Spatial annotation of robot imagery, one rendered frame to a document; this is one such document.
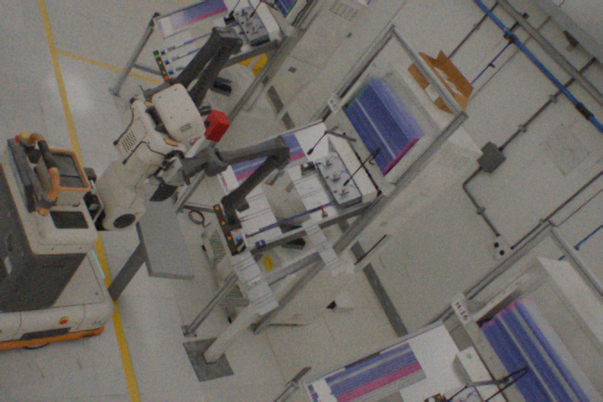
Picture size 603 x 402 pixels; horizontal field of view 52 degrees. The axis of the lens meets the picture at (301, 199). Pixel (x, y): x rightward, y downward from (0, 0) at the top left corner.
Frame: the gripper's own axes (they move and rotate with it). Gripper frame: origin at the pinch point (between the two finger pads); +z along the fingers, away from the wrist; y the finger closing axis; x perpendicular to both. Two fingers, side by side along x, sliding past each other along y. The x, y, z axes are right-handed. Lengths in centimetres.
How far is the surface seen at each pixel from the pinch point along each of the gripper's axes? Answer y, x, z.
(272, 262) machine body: -1.1, -14.7, 41.2
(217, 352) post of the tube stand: -33, 32, 57
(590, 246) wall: -51, -206, 79
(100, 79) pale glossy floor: 220, 51, 55
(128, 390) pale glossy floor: -47, 78, 32
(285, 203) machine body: 46, -39, 55
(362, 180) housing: 2, -74, 0
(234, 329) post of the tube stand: -32, 19, 43
